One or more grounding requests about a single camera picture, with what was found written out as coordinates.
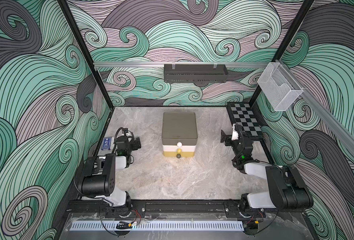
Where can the white slotted cable duct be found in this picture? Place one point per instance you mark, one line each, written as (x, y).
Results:
(160, 226)

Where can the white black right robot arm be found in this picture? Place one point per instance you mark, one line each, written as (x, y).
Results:
(286, 187)

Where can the clear plastic wall bin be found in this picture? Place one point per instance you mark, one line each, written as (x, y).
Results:
(279, 86)

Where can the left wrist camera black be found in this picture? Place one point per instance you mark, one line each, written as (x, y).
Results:
(122, 132)

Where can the black white checkerboard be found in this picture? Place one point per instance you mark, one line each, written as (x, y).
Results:
(242, 114)

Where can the black wall-mounted shelf tray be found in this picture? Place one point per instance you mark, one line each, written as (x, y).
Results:
(199, 74)

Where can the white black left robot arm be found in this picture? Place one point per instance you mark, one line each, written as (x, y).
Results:
(98, 178)

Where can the olive three-drawer storage box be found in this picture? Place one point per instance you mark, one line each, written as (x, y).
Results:
(179, 134)

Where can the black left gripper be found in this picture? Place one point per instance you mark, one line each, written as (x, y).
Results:
(135, 142)

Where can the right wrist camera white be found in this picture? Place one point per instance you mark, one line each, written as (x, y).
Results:
(235, 134)

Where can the blue playing card box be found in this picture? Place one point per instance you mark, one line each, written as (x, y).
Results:
(107, 144)

